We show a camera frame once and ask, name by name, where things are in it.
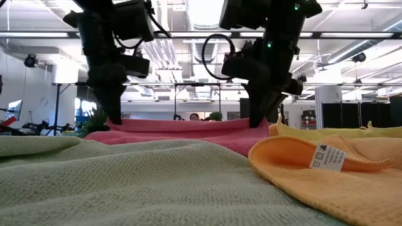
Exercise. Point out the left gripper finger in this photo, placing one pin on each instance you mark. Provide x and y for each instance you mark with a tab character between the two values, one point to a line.
106	103
120	103

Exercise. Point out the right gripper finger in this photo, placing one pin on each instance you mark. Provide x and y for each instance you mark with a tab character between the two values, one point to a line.
256	106
274	100

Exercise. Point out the yellow microfiber towel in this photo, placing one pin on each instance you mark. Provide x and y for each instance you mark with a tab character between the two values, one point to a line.
329	133

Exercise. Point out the pink microfiber towel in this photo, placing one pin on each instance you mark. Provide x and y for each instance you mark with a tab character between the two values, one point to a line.
188	132

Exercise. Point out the light green microfiber towel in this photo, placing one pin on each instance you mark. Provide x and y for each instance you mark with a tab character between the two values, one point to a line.
125	188

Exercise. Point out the orange towel with white label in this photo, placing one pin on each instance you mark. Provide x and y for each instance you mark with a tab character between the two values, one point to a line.
345	201

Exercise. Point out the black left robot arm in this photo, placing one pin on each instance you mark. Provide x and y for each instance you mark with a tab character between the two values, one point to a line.
97	31

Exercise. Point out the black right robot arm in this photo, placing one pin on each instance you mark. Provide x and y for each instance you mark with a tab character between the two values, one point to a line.
282	19

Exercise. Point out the black background robot arm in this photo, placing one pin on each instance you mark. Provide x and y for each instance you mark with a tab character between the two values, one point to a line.
37	126
177	117

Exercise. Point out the small potted plant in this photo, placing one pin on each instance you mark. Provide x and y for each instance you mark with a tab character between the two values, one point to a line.
94	124

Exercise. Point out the red and white shelf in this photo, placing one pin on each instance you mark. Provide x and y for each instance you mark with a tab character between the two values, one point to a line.
308	120

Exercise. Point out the small background plant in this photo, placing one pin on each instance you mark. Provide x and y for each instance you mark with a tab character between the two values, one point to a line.
216	116

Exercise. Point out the black metal stand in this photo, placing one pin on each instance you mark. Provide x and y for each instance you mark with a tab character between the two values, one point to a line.
56	110

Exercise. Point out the person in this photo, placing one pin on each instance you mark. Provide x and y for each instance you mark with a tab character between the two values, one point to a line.
194	117

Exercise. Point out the black overhead light beam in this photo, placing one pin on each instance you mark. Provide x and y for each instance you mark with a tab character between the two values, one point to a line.
317	34

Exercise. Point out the black partition panels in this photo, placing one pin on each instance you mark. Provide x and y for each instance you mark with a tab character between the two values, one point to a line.
345	116

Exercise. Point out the lit computer monitor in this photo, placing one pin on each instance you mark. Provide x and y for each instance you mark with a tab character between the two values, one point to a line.
14	110

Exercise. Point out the small black ceiling camera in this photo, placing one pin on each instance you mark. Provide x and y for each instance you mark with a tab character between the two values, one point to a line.
302	78

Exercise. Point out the black background rig frame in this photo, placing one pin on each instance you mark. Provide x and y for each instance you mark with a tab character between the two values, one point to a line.
198	84

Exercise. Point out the black hanging camera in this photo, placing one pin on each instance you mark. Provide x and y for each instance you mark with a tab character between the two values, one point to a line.
359	57
30	60

